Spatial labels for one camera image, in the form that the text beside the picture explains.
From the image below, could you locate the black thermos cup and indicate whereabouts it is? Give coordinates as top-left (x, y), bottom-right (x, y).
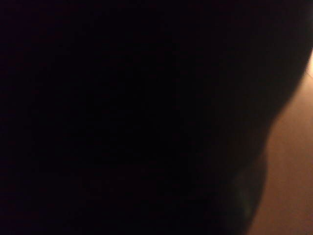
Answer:
top-left (0, 0), bottom-right (313, 235)

